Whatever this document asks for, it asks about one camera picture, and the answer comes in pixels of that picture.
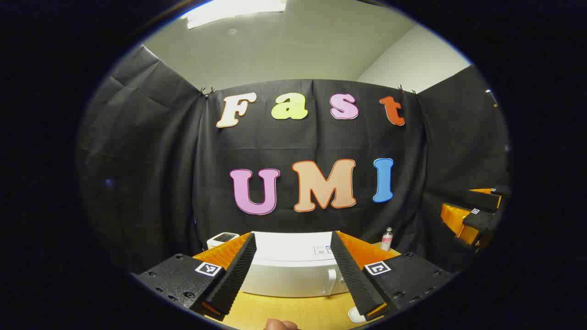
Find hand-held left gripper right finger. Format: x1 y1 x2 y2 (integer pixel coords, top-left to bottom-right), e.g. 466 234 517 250
330 231 459 321

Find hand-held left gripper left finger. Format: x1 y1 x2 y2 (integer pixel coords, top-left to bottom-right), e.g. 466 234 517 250
131 232 257 321

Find white microwave oven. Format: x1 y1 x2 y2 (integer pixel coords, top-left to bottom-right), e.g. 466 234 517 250
238 231 351 297

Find white toaster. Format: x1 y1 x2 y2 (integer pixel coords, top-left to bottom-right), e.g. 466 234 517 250
207 232 240 250

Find black backdrop cloth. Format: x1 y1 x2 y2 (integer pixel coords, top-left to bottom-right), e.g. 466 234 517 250
76 44 512 275

